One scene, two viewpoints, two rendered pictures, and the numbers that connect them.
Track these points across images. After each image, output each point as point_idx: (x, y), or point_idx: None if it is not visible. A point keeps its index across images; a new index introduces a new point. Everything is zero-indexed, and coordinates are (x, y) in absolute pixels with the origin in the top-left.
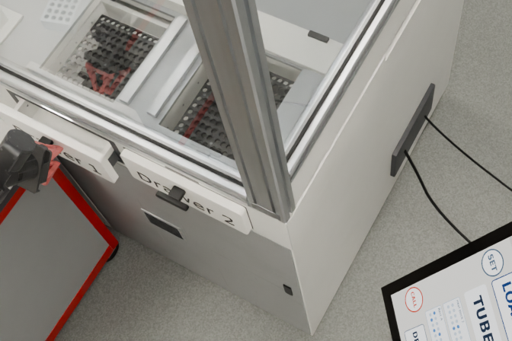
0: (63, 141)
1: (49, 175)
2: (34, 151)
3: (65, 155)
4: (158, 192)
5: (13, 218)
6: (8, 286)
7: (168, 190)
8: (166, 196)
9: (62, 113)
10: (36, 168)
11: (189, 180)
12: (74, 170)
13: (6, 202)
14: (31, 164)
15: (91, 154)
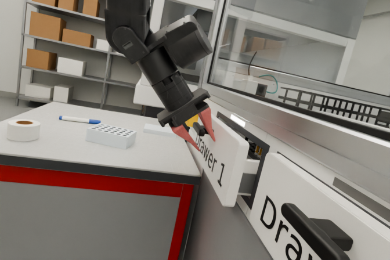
0: (222, 126)
1: (184, 129)
2: (197, 94)
3: (207, 162)
4: (291, 204)
5: (126, 203)
6: (64, 258)
7: (292, 252)
8: (303, 216)
9: (243, 112)
10: (184, 101)
11: (382, 224)
12: (190, 244)
13: (137, 176)
14: (185, 91)
15: (237, 137)
